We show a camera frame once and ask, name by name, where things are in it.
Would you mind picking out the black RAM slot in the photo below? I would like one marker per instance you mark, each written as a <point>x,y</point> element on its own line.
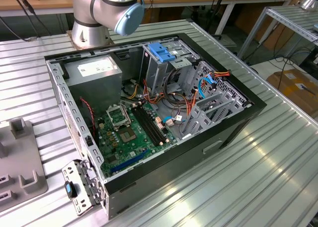
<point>152,125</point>
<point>145,127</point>

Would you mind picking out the black blue latch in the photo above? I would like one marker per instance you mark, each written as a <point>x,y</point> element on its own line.
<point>70,189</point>

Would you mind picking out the cardboard box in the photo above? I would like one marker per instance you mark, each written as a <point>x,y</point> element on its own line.
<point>293,93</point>

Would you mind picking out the silver slot cover bracket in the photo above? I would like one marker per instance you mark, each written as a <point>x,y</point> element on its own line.
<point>74,166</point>

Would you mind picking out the blue expansion slot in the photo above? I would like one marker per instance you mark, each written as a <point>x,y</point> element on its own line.
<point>129,161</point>

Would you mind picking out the black open PC case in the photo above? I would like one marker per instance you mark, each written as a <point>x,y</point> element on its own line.
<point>174,167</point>

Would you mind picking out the grey parts rack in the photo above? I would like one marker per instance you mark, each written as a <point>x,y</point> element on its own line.
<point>20,157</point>

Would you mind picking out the black stand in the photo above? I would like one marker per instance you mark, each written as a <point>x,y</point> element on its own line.
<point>219,3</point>

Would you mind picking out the blue plastic drive latch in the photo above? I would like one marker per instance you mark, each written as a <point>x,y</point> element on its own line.
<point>159,52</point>

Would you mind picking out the grey perforated disk bay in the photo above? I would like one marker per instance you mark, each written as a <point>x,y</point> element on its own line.
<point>202,119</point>

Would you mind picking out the grey metal drive cage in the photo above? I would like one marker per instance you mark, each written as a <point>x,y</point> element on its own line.
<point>156,73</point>

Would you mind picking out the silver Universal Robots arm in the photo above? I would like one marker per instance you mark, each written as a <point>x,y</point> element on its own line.
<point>87,30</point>

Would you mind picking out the green motherboard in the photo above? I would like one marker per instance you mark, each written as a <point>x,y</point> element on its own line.
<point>124,150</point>

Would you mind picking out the grey power supply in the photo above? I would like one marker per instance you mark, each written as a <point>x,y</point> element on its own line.
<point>99,88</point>

